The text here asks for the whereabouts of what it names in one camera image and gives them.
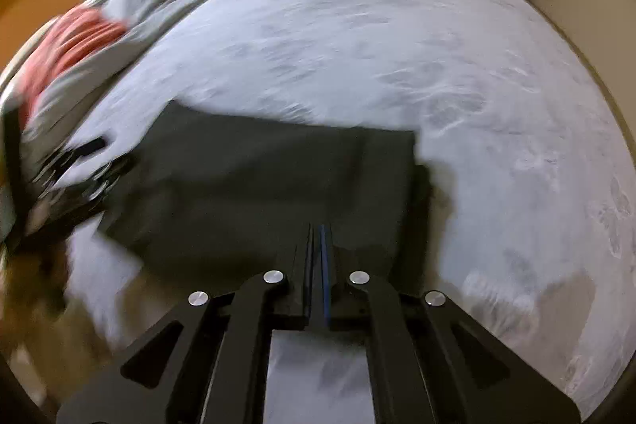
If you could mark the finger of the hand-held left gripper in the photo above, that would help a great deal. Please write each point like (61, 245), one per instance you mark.
(89, 147)

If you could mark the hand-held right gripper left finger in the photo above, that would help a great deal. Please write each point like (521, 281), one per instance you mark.
(305, 285)

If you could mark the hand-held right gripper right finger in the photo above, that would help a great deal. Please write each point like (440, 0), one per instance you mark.
(325, 275)

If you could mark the black pants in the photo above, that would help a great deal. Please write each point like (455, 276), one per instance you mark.
(248, 185)

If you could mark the light grey duvet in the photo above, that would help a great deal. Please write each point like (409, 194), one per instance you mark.
(74, 96)

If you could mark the coral pink cloth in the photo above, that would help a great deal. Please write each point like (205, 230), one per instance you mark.
(79, 41)

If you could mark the bed with white floral sheet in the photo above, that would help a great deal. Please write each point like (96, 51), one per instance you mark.
(372, 56)

